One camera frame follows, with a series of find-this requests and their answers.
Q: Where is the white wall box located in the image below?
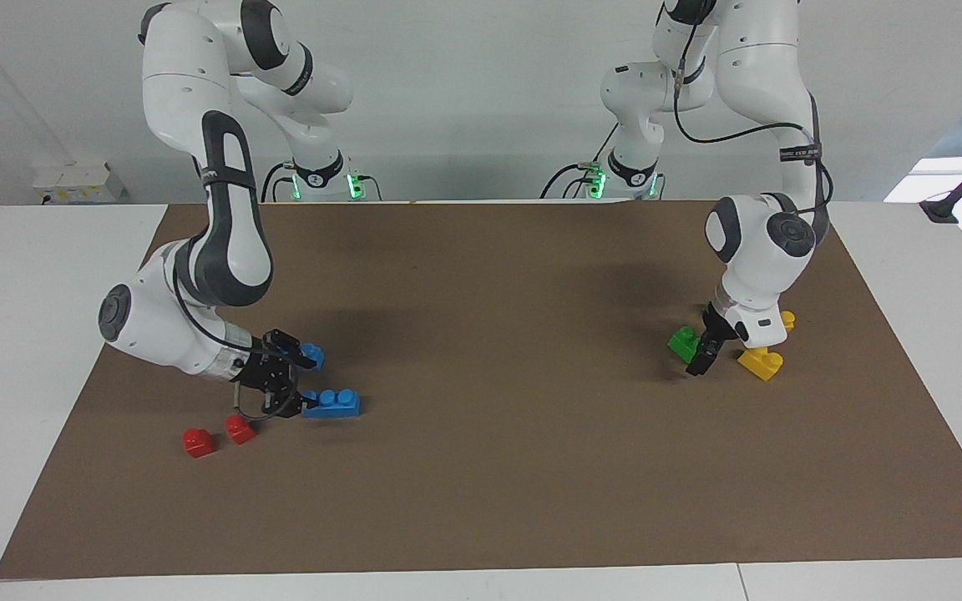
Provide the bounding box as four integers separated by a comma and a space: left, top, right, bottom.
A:
33, 163, 124, 204

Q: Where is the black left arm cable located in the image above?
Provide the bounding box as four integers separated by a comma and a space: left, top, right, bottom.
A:
671, 0, 833, 243

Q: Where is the brown table mat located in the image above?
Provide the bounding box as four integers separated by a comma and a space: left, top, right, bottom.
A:
0, 199, 962, 581

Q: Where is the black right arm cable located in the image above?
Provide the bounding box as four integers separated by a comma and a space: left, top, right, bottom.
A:
170, 267, 273, 418

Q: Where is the black left base cable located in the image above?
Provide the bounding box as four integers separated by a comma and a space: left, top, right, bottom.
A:
541, 125, 620, 199

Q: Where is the white panel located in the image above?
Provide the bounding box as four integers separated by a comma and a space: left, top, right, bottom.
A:
884, 154, 962, 243

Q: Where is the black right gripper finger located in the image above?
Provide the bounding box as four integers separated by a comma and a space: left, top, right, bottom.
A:
264, 330, 319, 370
264, 380, 305, 420

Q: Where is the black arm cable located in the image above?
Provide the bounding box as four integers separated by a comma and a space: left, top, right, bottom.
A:
170, 267, 273, 418
671, 0, 833, 243

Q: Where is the green two-stud toy brick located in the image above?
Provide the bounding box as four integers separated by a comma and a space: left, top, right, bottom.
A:
667, 326, 706, 365

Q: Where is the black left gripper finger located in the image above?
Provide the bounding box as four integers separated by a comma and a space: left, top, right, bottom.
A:
686, 341, 720, 376

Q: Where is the black base cable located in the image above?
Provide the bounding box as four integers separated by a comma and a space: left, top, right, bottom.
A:
261, 161, 294, 202
541, 125, 620, 199

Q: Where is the black right base cable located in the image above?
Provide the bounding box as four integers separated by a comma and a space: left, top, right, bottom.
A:
261, 161, 294, 202

